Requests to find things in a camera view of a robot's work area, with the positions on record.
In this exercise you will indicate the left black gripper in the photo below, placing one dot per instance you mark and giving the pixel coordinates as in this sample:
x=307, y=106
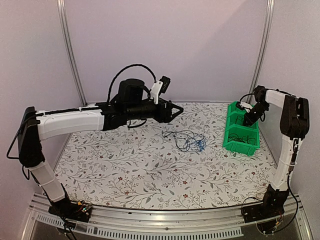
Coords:
x=166, y=117

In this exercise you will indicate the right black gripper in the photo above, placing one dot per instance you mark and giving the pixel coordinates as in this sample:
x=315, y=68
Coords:
x=251, y=120

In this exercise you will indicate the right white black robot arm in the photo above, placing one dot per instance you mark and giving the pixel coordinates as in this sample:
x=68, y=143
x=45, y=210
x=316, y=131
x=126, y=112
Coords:
x=294, y=126

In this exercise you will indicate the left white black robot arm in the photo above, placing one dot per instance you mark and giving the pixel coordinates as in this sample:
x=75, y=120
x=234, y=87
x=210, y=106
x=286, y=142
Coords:
x=133, y=101

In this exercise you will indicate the green three-compartment bin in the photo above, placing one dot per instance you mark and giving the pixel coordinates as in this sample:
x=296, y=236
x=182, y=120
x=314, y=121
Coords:
x=237, y=137

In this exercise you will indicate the floral table mat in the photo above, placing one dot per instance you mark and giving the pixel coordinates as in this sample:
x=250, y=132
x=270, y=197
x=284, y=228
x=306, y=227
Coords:
x=179, y=165

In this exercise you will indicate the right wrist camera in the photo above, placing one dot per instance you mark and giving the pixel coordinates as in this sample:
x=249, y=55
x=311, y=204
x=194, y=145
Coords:
x=244, y=106

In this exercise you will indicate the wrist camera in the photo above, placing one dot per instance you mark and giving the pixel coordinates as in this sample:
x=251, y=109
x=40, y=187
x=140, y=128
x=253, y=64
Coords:
x=159, y=87
x=244, y=106

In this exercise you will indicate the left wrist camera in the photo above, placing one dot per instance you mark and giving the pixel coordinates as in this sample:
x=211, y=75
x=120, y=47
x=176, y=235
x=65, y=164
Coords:
x=159, y=87

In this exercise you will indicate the right aluminium corner post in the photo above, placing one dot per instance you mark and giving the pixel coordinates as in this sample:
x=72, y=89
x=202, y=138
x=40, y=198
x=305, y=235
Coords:
x=263, y=43

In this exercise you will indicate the aluminium corner post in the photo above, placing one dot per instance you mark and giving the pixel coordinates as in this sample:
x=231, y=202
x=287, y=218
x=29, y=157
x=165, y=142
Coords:
x=62, y=12
x=263, y=43

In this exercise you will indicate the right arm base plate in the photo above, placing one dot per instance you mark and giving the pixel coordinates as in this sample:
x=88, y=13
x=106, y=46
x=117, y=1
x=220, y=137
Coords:
x=263, y=213

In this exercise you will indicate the aluminium front rail frame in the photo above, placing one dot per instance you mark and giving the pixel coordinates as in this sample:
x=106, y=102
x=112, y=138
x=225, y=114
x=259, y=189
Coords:
x=110, y=223

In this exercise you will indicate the left aluminium corner post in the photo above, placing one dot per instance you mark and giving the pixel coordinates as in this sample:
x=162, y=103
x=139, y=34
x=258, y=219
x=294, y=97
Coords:
x=62, y=12

